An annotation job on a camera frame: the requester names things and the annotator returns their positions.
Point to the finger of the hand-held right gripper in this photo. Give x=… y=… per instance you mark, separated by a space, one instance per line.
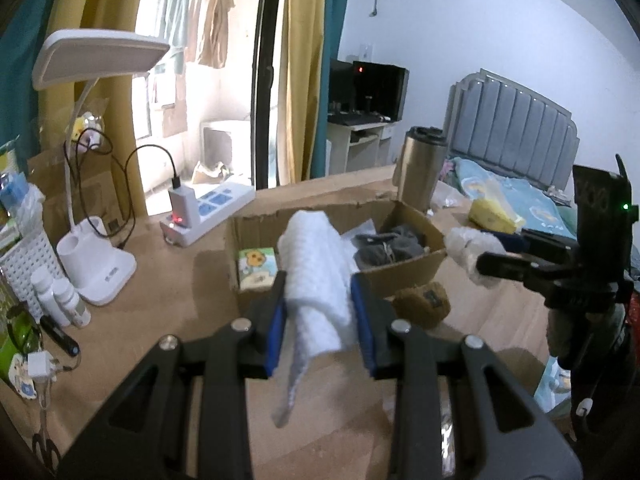
x=515 y=242
x=520 y=266

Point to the small white bottle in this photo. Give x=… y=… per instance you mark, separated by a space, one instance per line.
x=72 y=304
x=46 y=295

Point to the cartoon print tissue pack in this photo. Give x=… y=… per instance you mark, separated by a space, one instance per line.
x=257 y=267

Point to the small yellow toy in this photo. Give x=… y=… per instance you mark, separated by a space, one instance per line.
x=82 y=127

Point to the black scissors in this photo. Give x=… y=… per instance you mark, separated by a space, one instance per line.
x=46 y=447

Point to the white charger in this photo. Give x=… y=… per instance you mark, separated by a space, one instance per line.
x=180 y=207

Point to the blue packet in plastic wrap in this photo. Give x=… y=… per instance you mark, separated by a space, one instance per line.
x=15 y=192

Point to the blue cartoon print blanket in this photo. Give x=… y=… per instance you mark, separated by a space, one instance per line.
x=530 y=205

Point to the cartoon print card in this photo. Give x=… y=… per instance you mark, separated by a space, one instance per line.
x=22 y=381

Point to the white desk lamp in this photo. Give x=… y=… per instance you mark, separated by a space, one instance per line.
x=97 y=275

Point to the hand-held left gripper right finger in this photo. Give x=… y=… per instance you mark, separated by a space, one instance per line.
x=361 y=325

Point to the green snack bag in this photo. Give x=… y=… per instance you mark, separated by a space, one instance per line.
x=6 y=160

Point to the white wall plug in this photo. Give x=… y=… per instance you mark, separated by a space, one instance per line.
x=39 y=365

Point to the black keyboard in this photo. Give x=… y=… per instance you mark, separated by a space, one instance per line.
x=352 y=120

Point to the black sliding door frame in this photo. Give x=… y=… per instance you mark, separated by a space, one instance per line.
x=265 y=85

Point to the hanging blue shirt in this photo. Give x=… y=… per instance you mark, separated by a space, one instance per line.
x=175 y=20

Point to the white paper towel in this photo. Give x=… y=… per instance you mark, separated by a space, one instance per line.
x=315 y=270

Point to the white computer desk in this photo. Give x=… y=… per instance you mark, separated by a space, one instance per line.
x=340 y=145

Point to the stainless steel tumbler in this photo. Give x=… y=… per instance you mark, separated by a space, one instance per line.
x=417 y=175

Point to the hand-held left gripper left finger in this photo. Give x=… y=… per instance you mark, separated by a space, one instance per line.
x=277 y=322

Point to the brown cardboard box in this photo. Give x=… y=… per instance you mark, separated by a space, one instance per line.
x=400 y=274

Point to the grey sock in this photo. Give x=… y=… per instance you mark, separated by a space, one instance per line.
x=395 y=250

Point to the black monitor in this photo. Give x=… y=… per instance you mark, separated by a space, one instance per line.
x=341 y=85

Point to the white balcony cabinet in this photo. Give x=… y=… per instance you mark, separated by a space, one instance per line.
x=220 y=140

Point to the brown cardboard sheet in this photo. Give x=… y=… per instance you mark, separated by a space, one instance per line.
x=100 y=195

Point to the clear printed plastic bag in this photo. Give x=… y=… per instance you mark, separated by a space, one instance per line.
x=447 y=440

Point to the brown paper bag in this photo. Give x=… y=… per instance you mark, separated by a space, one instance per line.
x=212 y=172

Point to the wide teal curtain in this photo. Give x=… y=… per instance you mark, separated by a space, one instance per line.
x=20 y=60

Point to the black flashlight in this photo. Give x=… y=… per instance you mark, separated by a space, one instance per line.
x=60 y=336

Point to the hanging beige shirt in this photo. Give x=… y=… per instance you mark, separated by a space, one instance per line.
x=210 y=20

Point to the narrow teal curtain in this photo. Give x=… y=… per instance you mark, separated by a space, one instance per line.
x=336 y=20

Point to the narrow yellow curtain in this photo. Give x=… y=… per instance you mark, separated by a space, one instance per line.
x=300 y=85

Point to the yellow tissue pack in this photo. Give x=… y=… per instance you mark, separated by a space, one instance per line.
x=492 y=215

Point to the white plastic basket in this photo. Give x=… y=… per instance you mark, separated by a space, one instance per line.
x=25 y=265

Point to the white power strip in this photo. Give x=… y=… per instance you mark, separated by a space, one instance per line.
x=220 y=200

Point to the grey padded headboard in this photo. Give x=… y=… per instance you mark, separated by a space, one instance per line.
x=515 y=125

